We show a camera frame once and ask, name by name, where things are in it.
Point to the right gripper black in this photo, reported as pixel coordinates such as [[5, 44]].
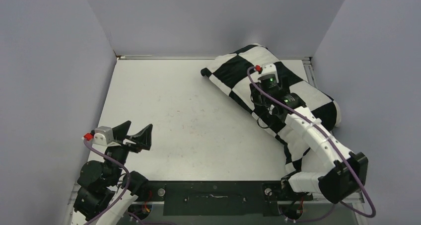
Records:
[[258, 97]]

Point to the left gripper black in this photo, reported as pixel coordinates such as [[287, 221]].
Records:
[[142, 139]]

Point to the black white checkered pillowcase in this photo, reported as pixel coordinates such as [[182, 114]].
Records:
[[228, 73]]

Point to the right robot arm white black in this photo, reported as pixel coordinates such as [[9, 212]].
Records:
[[302, 118]]

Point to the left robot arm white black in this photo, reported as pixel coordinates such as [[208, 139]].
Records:
[[108, 188]]

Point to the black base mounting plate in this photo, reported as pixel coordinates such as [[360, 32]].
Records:
[[216, 198]]

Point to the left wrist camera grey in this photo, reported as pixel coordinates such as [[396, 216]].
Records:
[[103, 136]]

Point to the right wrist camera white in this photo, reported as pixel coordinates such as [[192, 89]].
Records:
[[268, 69]]

